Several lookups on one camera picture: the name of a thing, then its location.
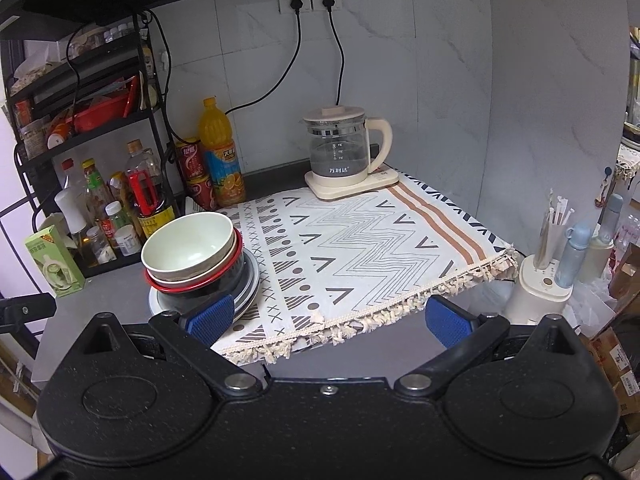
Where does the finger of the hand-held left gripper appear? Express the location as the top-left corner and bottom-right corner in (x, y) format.
(17, 293), (56, 325)

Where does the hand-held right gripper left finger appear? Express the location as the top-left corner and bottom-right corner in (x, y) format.
(75, 292), (263, 401)

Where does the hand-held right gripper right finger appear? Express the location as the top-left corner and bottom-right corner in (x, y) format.
(394, 295), (588, 401)

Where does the red and black bowl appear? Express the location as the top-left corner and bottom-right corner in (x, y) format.
(145, 237), (249, 306)

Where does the white plate brown line pattern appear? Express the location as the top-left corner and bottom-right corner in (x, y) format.
(148, 262), (261, 323)

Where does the pale green bowl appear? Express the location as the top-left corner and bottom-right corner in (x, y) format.
(146, 230), (242, 291)
(141, 212), (236, 283)

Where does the white plate script blue print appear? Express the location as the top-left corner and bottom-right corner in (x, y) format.
(235, 255), (259, 311)

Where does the green carton box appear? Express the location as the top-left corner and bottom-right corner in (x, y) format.
(25, 225), (86, 298)

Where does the white utensil holder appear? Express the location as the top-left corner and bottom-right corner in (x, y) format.
(502, 254), (573, 323)

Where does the small clear jar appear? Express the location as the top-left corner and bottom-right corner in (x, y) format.
(85, 226), (117, 264)

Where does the patterned fringed tablecloth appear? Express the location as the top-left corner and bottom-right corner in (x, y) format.
(210, 164), (521, 366)

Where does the small white jar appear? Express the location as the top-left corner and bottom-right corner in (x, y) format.
(114, 224), (141, 256)

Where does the red drink can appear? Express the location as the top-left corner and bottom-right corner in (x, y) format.
(186, 174), (217, 211)
(175, 137), (206, 181)

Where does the green label sauce bottle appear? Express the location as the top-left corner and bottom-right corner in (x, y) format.
(81, 159), (113, 217)

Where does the bundle of wrapped chopsticks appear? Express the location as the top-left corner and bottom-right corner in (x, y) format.
(534, 189), (573, 268)

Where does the light blue thermos bottle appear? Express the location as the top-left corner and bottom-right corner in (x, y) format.
(554, 220), (593, 288)

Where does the orange juice bottle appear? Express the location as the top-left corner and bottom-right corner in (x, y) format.
(198, 97), (247, 207)

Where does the cream kettle base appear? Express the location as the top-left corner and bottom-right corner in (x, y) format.
(305, 166), (401, 202)

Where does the cardboard box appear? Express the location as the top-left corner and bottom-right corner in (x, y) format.
(585, 327), (640, 416)

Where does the red plastic basket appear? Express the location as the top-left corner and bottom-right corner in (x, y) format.
(72, 100), (128, 134)

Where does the oil bottle red handle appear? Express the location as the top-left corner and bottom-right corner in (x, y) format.
(124, 141), (177, 240)

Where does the glass kettle cream handle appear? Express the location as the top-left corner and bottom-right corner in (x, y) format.
(303, 105), (393, 187)

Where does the black wire shelf rack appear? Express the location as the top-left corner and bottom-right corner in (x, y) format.
(2, 22), (178, 278)

